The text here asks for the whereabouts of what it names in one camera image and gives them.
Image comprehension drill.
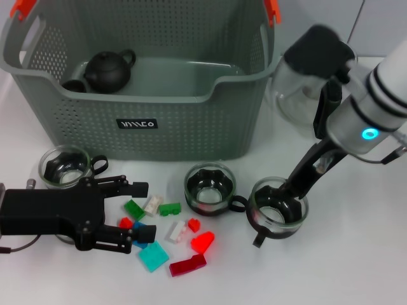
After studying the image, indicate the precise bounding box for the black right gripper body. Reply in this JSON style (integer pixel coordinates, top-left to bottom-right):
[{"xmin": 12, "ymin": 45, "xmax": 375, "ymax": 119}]
[{"xmin": 291, "ymin": 137, "xmax": 340, "ymax": 188}]

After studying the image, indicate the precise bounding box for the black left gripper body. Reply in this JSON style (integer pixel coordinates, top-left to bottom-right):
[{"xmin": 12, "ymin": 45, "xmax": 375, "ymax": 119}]
[{"xmin": 0, "ymin": 176, "xmax": 107, "ymax": 252}]

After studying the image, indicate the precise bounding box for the glass teacup with black holder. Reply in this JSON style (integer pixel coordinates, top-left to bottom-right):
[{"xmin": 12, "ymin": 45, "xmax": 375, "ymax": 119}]
[
  {"xmin": 55, "ymin": 233, "xmax": 77, "ymax": 245},
  {"xmin": 38, "ymin": 144, "xmax": 109, "ymax": 190},
  {"xmin": 246, "ymin": 176, "xmax": 310, "ymax": 248},
  {"xmin": 183, "ymin": 161, "xmax": 249, "ymax": 217}
]

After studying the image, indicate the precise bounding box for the grey-green perforated storage bin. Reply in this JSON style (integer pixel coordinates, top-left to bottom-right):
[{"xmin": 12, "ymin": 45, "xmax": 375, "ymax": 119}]
[{"xmin": 0, "ymin": 0, "xmax": 283, "ymax": 161}]

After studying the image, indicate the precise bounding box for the blue toy brick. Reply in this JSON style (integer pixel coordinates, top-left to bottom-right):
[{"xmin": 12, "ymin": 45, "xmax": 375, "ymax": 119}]
[{"xmin": 132, "ymin": 221, "xmax": 150, "ymax": 250}]

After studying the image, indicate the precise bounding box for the white toy brick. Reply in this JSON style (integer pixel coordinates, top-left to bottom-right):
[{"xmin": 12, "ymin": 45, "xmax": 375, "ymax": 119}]
[
  {"xmin": 142, "ymin": 195, "xmax": 163, "ymax": 217},
  {"xmin": 167, "ymin": 220, "xmax": 188, "ymax": 245}
]

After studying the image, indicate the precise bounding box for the green flat toy brick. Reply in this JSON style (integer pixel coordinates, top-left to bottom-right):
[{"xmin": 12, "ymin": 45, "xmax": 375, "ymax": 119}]
[{"xmin": 123, "ymin": 199, "xmax": 147, "ymax": 222}]

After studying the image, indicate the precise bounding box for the teal square toy brick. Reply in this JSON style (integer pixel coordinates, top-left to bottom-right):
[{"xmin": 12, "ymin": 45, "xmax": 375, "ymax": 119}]
[{"xmin": 137, "ymin": 240, "xmax": 170, "ymax": 273}]

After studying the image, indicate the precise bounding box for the green car-shaped toy brick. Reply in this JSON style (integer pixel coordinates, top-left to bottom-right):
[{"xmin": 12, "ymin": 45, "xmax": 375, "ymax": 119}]
[{"xmin": 158, "ymin": 203, "xmax": 182, "ymax": 217}]

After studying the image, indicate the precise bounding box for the dark red long brick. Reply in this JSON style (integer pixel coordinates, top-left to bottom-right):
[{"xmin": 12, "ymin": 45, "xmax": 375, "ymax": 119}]
[{"xmin": 169, "ymin": 253, "xmax": 207, "ymax": 278}]

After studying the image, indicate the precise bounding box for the bright red sloped brick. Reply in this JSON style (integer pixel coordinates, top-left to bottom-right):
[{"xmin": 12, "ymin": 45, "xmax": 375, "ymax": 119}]
[{"xmin": 190, "ymin": 231, "xmax": 216, "ymax": 255}]

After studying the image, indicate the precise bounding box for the small black clay cup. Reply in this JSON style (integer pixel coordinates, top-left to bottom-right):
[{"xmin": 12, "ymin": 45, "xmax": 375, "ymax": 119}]
[{"xmin": 62, "ymin": 79, "xmax": 88, "ymax": 95}]

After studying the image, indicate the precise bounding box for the black clay teapot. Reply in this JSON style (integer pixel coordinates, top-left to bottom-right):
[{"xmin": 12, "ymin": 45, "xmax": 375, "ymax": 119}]
[{"xmin": 83, "ymin": 49, "xmax": 137, "ymax": 95}]

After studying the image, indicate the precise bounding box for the grey left arm cable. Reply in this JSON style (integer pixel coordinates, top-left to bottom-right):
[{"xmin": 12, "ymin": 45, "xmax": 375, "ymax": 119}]
[{"xmin": 0, "ymin": 234, "xmax": 41, "ymax": 255}]

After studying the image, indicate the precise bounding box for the glass pitcher with black handle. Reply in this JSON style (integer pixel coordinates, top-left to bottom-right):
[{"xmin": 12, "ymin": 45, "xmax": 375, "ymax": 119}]
[{"xmin": 270, "ymin": 53, "xmax": 344, "ymax": 140}]

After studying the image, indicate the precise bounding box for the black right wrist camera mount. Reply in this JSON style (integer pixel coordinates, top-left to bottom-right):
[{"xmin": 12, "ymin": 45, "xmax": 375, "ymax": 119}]
[{"xmin": 282, "ymin": 24, "xmax": 357, "ymax": 84}]

